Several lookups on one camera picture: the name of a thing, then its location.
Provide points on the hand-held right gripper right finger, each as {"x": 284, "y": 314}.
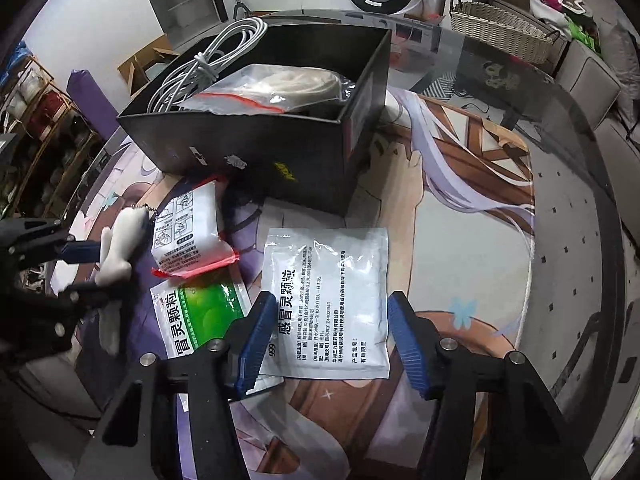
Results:
{"x": 410, "y": 345}

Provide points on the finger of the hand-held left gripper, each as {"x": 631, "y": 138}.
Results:
{"x": 90, "y": 297}
{"x": 80, "y": 252}

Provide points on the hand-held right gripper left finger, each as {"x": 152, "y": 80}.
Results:
{"x": 255, "y": 345}

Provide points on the green white medicine packet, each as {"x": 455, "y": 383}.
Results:
{"x": 200, "y": 320}

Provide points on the white grey medicine packet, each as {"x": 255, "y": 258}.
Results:
{"x": 330, "y": 285}

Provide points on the red edged white packet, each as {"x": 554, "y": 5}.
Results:
{"x": 185, "y": 230}

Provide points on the black cardboard box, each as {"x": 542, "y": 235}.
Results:
{"x": 280, "y": 160}

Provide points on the printed table mat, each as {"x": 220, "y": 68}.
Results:
{"x": 450, "y": 240}

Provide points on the shoe rack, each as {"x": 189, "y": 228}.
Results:
{"x": 40, "y": 135}

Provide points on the purple rolled mat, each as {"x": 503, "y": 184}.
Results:
{"x": 90, "y": 100}

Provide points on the brown cardboard box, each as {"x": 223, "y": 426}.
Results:
{"x": 150, "y": 62}

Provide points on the grey sofa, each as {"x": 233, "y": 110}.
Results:
{"x": 590, "y": 80}

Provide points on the wicker basket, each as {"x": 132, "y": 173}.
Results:
{"x": 500, "y": 27}

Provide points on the grey pillow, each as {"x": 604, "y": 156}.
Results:
{"x": 622, "y": 45}

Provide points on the pile of clothes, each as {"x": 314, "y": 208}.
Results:
{"x": 555, "y": 0}

